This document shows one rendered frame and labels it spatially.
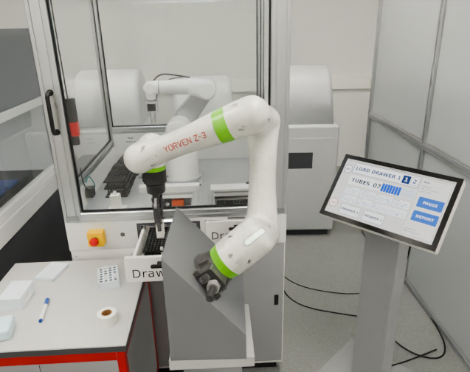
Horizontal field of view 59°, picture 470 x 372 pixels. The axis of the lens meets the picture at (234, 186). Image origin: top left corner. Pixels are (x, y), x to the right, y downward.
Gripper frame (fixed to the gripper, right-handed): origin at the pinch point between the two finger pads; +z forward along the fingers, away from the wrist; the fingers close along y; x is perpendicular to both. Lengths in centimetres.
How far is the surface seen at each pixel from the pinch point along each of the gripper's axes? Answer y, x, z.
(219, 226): -18.5, 24.3, 9.9
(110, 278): 3.9, -22.2, 20.1
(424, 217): 11, 105, -5
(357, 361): -8, 92, 85
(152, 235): -13.6, -6.0, 10.2
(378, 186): -10, 93, -11
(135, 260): 10.7, -9.2, 7.7
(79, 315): 22.7, -30.1, 23.4
